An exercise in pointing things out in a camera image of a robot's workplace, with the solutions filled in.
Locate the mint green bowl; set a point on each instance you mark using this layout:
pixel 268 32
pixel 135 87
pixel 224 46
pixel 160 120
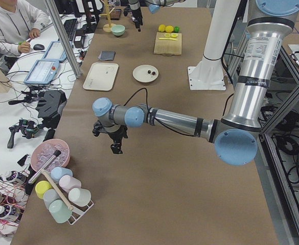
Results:
pixel 118 30

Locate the yellow plastic cup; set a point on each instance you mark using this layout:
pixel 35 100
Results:
pixel 41 187

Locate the lower whole lemon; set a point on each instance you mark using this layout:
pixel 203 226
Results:
pixel 161 28

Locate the aluminium frame post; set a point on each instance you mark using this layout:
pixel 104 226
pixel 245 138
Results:
pixel 60 30

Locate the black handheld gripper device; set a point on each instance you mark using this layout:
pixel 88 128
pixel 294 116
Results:
pixel 28 129

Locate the metal scoop black tip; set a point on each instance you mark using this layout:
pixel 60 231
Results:
pixel 38 173

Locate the wooden mug tree stand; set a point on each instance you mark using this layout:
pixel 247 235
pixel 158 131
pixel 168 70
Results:
pixel 108 9

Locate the black keyboard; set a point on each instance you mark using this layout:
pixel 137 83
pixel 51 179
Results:
pixel 70 27

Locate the grey plastic cup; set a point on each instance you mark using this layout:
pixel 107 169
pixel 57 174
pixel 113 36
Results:
pixel 50 196

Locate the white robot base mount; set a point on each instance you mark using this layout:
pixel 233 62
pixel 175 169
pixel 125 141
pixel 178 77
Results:
pixel 208 73

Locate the bamboo cutting board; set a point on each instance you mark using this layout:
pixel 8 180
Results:
pixel 168 47

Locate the cream rabbit tray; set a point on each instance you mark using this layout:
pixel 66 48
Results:
pixel 101 76

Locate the black computer mouse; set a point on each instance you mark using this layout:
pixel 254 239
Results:
pixel 38 47

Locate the blue teach pendant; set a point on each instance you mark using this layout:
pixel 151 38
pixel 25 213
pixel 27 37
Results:
pixel 42 72
pixel 55 51

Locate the pink bowl with ice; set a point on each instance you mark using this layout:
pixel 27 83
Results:
pixel 46 150

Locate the whole lemon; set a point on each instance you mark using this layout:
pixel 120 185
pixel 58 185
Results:
pixel 161 28
pixel 169 29

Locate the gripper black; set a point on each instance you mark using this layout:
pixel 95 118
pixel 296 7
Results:
pixel 115 137
pixel 135 10

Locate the white cup rack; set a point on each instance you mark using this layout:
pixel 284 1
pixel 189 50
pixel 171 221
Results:
pixel 77 211

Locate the white plastic cup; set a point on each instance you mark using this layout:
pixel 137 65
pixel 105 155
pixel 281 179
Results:
pixel 79 196

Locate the seated person white hoodie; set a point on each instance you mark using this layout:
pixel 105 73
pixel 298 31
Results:
pixel 19 22

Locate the grey folded cloth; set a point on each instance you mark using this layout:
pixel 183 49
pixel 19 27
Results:
pixel 106 55

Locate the pink plastic cup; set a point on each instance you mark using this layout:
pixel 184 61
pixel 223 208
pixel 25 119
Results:
pixel 67 183

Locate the mint plastic cup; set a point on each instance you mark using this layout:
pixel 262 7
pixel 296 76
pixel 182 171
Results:
pixel 59 211

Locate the blue plastic cup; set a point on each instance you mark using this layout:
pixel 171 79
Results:
pixel 58 172

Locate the upper whole lemon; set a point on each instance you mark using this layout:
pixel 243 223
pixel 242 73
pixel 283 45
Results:
pixel 169 29

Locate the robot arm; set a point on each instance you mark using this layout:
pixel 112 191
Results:
pixel 234 135
pixel 154 6

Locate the yellow plastic knife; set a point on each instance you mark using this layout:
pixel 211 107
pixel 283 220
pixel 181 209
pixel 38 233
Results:
pixel 173 39

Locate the green lime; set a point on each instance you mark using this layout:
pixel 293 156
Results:
pixel 176 29

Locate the blue teach pendant near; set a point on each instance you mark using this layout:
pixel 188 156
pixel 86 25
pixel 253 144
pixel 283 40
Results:
pixel 42 72

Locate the blue teach pendant far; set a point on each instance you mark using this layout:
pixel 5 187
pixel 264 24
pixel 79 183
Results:
pixel 55 51

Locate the cream round plate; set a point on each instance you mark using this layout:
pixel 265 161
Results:
pixel 140 73

